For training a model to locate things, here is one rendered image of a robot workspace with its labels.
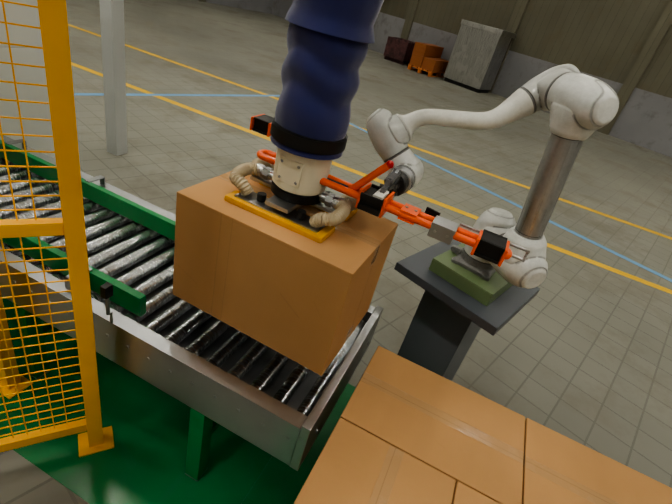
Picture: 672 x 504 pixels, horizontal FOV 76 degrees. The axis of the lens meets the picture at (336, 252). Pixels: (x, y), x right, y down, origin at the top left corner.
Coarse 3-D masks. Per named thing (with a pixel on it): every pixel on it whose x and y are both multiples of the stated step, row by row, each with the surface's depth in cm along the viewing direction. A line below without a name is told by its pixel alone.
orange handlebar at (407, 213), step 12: (264, 156) 132; (324, 180) 127; (336, 180) 130; (348, 192) 125; (396, 204) 125; (408, 204) 125; (408, 216) 120; (420, 216) 123; (432, 216) 123; (468, 240) 116
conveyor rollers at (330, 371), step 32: (0, 160) 223; (0, 192) 201; (96, 224) 195; (128, 224) 201; (96, 256) 176; (128, 256) 181; (160, 256) 186; (160, 320) 155; (192, 320) 159; (192, 352) 147; (224, 352) 150; (256, 352) 153; (256, 384) 141; (288, 384) 144; (320, 384) 147
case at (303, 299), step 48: (192, 192) 130; (192, 240) 134; (240, 240) 125; (288, 240) 120; (336, 240) 126; (384, 240) 134; (192, 288) 143; (240, 288) 133; (288, 288) 125; (336, 288) 117; (288, 336) 133; (336, 336) 128
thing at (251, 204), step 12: (252, 192) 135; (264, 192) 131; (240, 204) 129; (252, 204) 129; (264, 204) 130; (264, 216) 127; (276, 216) 126; (288, 216) 127; (300, 216) 126; (288, 228) 125; (300, 228) 124; (312, 228) 124; (324, 228) 127
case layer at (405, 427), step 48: (384, 384) 155; (432, 384) 160; (336, 432) 134; (384, 432) 138; (432, 432) 142; (480, 432) 147; (528, 432) 152; (336, 480) 121; (384, 480) 124; (432, 480) 128; (480, 480) 131; (528, 480) 135; (576, 480) 139; (624, 480) 144
